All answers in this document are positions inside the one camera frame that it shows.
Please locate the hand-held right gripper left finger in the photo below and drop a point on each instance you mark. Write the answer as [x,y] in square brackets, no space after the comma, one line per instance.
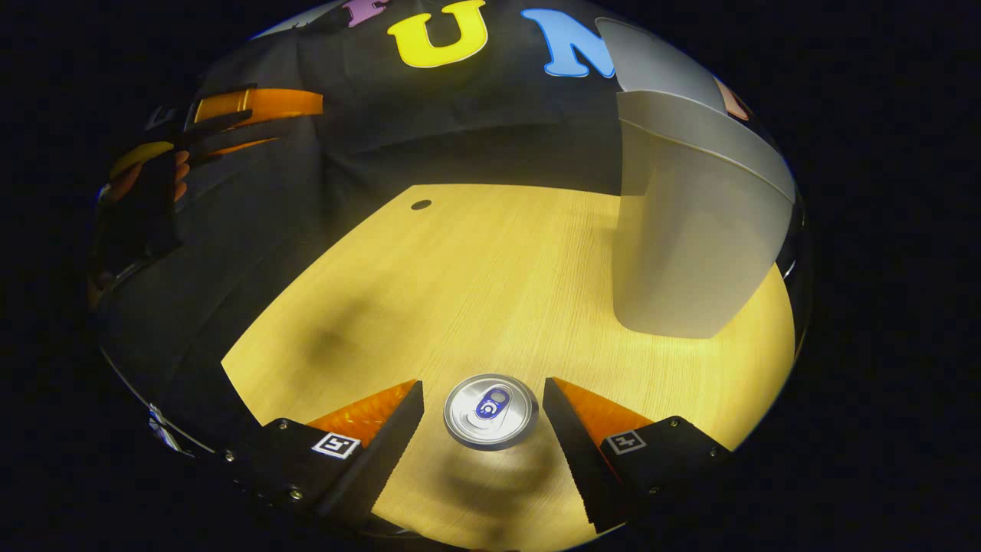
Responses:
[383,452]

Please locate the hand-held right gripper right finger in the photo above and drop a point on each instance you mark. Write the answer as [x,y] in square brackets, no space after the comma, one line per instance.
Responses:
[571,452]

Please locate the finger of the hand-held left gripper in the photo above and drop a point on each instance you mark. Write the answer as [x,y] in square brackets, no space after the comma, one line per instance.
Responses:
[260,103]
[230,139]

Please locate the silver pop can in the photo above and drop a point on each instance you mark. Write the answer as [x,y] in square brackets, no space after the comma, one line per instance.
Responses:
[490,410]

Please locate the white desktop garbage bin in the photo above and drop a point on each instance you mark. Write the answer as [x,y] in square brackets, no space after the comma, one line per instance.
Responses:
[690,245]

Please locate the wooden desktop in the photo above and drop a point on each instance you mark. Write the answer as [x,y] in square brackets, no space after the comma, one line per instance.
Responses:
[460,291]

